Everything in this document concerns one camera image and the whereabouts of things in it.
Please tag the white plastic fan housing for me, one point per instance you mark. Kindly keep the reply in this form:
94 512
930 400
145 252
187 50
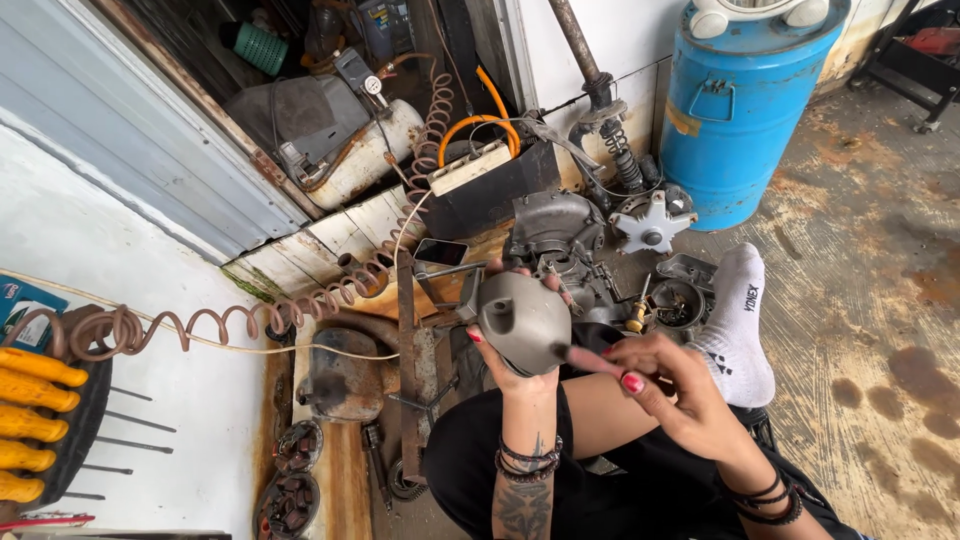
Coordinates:
750 11

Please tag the white star-shaped fan wheel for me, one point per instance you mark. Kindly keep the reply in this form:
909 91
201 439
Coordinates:
651 223

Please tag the white power strip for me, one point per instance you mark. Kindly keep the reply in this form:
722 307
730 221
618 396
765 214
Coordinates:
469 169

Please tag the green plastic basket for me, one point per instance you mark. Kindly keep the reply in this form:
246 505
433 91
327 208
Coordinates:
259 49

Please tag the compressor pressure gauge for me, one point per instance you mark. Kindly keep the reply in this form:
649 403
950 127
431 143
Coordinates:
364 79

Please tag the person's left hand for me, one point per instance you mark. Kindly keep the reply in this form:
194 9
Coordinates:
525 381

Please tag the large round clutch assembly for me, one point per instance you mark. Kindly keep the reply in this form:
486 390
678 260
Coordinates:
289 506

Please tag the black metal cart frame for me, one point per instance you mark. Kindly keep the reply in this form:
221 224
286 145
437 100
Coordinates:
911 60

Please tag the black metal box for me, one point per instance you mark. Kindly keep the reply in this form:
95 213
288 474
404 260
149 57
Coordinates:
495 199

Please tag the blue metal drum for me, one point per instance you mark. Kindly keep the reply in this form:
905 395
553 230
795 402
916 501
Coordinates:
739 127

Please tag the grey metal engine cover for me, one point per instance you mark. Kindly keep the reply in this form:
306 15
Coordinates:
525 322

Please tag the white air compressor tank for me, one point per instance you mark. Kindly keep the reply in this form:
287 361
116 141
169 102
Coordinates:
375 150

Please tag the grey flat metal cover plate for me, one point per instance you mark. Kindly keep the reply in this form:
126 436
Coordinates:
686 266

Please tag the black smartphone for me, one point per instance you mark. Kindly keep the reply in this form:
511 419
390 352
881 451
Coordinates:
441 252

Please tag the rusty metal bar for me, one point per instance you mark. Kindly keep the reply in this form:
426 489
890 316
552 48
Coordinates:
409 360

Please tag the blue cardboard carton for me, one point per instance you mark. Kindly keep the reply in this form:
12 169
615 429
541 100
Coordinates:
22 300

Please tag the dark socket wrench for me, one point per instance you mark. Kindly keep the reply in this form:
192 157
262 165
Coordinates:
375 465

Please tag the small round clutch assembly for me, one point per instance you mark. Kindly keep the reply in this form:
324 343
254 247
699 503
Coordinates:
300 446

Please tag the person's right hand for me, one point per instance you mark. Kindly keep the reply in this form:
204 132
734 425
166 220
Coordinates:
690 405

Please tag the grey engine block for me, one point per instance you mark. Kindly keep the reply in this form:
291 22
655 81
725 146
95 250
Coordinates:
555 225

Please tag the white sock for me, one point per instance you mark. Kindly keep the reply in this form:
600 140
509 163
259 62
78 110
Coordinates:
735 337

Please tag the round metal bowl with parts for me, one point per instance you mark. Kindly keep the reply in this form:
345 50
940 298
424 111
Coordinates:
677 304

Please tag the black rubber tyre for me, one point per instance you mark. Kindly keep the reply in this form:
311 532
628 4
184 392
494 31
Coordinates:
94 420

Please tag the rusty fork with spring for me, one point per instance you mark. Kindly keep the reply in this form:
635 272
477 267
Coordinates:
600 90

